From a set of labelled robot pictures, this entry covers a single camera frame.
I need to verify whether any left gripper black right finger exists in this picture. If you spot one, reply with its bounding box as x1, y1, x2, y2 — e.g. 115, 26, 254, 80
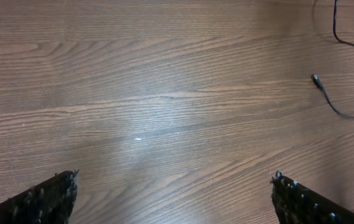
271, 171, 354, 224

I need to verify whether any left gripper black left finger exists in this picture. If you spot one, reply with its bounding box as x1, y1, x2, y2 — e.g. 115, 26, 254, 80
0, 170, 78, 224

